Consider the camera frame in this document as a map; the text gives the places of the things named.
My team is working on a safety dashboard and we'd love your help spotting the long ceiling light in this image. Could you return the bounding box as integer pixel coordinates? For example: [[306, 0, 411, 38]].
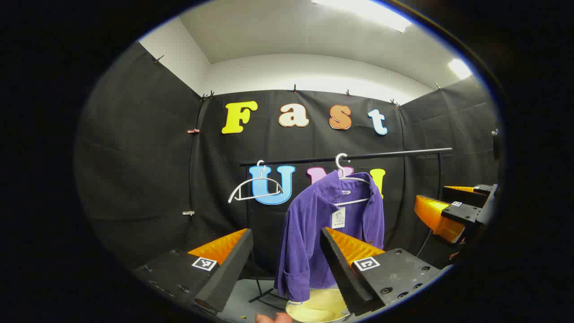
[[312, 0, 412, 33]]

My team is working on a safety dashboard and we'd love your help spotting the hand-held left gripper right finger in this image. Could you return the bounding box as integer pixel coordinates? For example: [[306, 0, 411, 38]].
[[319, 227, 450, 316]]

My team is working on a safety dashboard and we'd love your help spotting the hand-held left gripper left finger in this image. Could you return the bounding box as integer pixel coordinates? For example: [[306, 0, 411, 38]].
[[132, 228, 254, 314]]

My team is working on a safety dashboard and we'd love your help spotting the black backdrop cloth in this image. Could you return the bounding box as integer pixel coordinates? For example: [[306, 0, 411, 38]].
[[74, 41, 500, 288]]

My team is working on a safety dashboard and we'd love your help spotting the black metal clothes rack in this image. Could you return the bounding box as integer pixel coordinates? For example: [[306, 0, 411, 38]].
[[240, 147, 453, 311]]

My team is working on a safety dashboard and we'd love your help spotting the small white clothes hanger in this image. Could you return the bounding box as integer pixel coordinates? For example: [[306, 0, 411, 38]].
[[228, 160, 284, 204]]

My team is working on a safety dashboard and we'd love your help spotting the cream round laundry hamper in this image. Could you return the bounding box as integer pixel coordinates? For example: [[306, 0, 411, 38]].
[[285, 288, 352, 323]]

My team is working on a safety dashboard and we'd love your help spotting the small ceiling light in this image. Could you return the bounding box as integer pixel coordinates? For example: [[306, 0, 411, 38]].
[[448, 58, 472, 79]]

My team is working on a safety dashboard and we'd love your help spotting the large white clothes hanger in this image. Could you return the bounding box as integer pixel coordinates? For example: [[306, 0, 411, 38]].
[[334, 153, 373, 208]]

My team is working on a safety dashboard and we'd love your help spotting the purple corduroy shirt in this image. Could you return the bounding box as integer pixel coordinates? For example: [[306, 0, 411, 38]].
[[274, 170, 385, 302]]

